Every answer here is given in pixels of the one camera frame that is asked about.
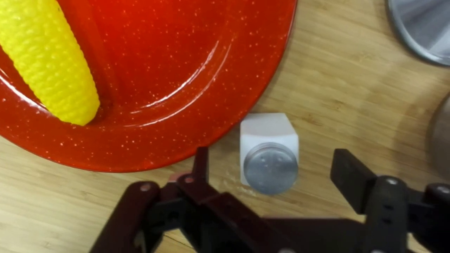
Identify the white salt shaker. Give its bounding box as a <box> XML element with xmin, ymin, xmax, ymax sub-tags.
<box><xmin>239</xmin><ymin>113</ymin><xmax>299</xmax><ymax>196</ymax></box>

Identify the red oval plate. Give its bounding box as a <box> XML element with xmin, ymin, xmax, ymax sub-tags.
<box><xmin>0</xmin><ymin>0</ymin><xmax>299</xmax><ymax>172</ymax></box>

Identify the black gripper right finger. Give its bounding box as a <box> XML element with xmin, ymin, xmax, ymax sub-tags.
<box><xmin>330</xmin><ymin>150</ymin><xmax>450</xmax><ymax>253</ymax></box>

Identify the yellow toy corn cob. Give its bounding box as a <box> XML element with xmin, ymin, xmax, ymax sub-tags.
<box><xmin>0</xmin><ymin>0</ymin><xmax>99</xmax><ymax>126</ymax></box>

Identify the small steel pot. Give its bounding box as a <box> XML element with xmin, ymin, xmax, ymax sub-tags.
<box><xmin>429</xmin><ymin>96</ymin><xmax>450</xmax><ymax>180</ymax></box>

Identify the steel pot lid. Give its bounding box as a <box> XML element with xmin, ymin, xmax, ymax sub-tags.
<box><xmin>386</xmin><ymin>0</ymin><xmax>450</xmax><ymax>68</ymax></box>

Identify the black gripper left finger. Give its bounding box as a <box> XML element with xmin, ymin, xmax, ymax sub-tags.
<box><xmin>88</xmin><ymin>147</ymin><xmax>301</xmax><ymax>253</ymax></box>

